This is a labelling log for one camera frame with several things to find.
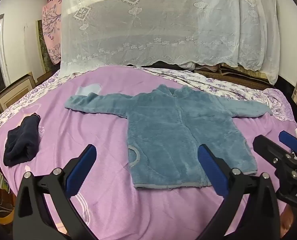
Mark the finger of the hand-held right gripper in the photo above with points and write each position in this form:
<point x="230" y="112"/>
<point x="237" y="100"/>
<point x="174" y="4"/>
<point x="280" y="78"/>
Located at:
<point x="289" y="140"/>
<point x="266" y="145"/>

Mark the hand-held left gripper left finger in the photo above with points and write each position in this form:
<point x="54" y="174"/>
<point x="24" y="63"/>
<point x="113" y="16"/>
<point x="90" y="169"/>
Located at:
<point x="81" y="166"/>

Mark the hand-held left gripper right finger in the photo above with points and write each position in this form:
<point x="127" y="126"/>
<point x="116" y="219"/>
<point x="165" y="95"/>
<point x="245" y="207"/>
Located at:
<point x="212" y="167"/>

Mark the blue fleece jacket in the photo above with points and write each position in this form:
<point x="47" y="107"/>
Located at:
<point x="163" y="130"/>

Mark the pile of pale clothes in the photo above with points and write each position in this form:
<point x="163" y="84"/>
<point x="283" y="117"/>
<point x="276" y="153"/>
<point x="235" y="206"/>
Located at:
<point x="201" y="66"/>

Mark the purple blanket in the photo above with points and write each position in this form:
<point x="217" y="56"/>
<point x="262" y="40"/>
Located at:
<point x="88" y="120"/>

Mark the dark navy folded garment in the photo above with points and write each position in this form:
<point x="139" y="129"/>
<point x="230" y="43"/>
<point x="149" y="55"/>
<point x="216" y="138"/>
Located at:
<point x="21" y="140"/>

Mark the brown woven mat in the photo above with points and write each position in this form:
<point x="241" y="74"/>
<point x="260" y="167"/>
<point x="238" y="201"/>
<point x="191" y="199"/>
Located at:
<point x="238" y="77"/>

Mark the purple floral bed sheet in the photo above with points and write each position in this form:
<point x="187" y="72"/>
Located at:
<point x="213" y="85"/>

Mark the dark brown cloth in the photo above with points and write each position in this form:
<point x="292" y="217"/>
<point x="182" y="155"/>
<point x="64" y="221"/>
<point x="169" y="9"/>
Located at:
<point x="161" y="65"/>

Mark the dark green patterned panel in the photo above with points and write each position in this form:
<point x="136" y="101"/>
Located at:
<point x="44" y="52"/>

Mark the pink floral cloth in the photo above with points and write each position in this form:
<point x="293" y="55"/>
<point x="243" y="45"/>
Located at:
<point x="52" y="30"/>

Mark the white lace mosquito net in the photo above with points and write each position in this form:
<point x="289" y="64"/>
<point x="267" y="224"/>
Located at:
<point x="163" y="30"/>

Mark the wooden picture frame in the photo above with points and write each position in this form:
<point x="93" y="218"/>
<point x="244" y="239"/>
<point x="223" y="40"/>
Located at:
<point x="13" y="92"/>

